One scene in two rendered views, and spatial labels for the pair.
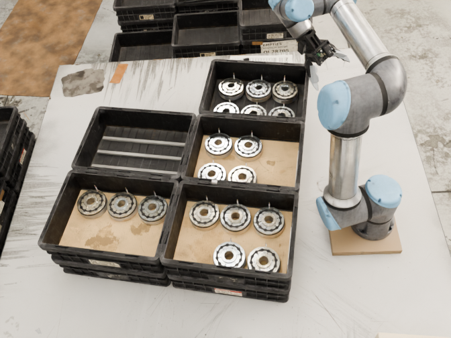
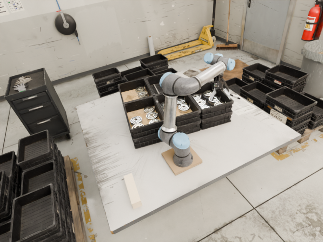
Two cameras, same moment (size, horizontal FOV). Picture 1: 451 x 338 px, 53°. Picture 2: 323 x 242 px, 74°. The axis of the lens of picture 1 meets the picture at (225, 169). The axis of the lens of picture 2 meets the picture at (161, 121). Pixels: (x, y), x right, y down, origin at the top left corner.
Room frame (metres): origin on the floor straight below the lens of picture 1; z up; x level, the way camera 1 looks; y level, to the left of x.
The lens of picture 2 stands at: (0.14, -1.41, 2.00)
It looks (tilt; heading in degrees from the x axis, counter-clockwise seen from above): 39 degrees down; 64
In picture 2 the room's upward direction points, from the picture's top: 9 degrees counter-clockwise
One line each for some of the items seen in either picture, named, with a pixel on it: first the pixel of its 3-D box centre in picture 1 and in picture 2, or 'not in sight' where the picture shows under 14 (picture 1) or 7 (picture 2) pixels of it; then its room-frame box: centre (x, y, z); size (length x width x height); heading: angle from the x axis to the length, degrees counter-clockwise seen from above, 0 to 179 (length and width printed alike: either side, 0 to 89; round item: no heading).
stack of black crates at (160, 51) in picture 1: (147, 60); (236, 92); (2.28, 0.40, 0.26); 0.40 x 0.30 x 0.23; 84
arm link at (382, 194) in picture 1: (378, 198); (180, 143); (0.72, -0.48, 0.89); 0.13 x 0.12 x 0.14; 99
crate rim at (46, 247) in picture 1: (111, 213); (134, 90); (0.78, 0.39, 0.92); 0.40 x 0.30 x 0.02; 74
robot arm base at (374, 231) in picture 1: (374, 214); (182, 155); (0.73, -0.49, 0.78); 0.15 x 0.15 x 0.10
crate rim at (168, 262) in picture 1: (231, 227); (142, 112); (0.68, 0.00, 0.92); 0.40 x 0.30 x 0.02; 74
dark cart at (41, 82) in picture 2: not in sight; (42, 109); (-0.15, 1.62, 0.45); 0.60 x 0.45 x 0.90; 84
